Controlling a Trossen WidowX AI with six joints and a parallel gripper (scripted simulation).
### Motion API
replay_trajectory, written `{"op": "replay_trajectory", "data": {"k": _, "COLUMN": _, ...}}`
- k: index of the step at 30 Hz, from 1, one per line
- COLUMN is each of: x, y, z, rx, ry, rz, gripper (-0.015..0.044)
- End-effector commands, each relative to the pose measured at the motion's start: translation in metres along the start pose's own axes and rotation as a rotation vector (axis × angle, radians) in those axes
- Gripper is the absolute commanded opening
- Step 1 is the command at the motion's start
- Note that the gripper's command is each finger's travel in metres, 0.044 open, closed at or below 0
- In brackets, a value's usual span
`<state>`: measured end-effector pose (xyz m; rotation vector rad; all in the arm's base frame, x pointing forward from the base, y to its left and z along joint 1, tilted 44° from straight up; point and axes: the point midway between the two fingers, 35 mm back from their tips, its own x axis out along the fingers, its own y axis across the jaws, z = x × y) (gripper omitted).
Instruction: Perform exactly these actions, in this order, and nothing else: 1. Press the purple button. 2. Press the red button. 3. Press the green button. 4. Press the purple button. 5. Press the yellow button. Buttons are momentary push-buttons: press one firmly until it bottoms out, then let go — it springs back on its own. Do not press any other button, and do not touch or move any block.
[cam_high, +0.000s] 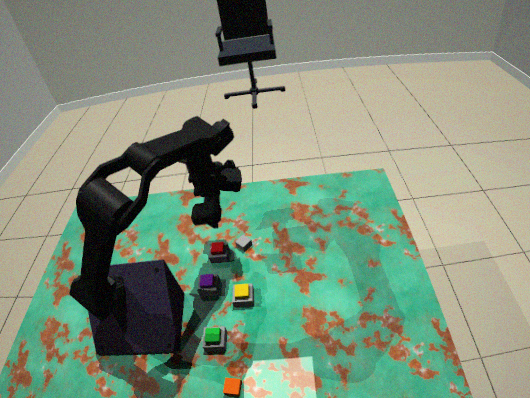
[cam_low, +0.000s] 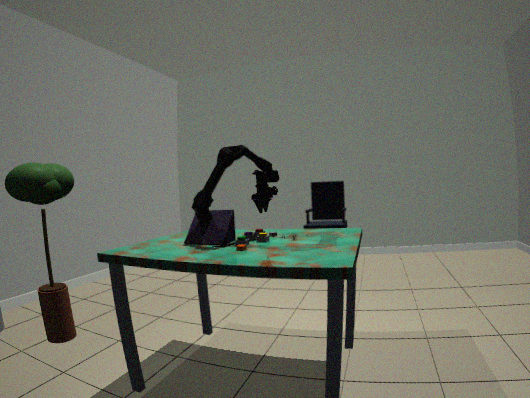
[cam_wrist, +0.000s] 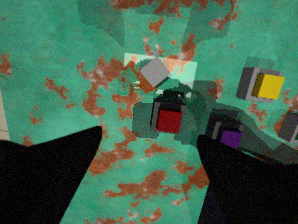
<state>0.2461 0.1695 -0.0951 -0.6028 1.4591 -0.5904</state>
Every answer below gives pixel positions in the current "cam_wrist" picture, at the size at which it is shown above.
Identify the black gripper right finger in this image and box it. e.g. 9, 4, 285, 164
196, 135, 298, 224

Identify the green button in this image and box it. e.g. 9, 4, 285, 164
278, 112, 298, 144

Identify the yellow button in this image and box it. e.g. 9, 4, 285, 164
236, 67, 285, 103

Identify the purple button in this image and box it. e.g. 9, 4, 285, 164
205, 117, 244, 150

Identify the red button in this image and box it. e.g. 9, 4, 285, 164
150, 98, 187, 135

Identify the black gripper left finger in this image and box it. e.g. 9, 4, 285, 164
0, 126, 102, 224

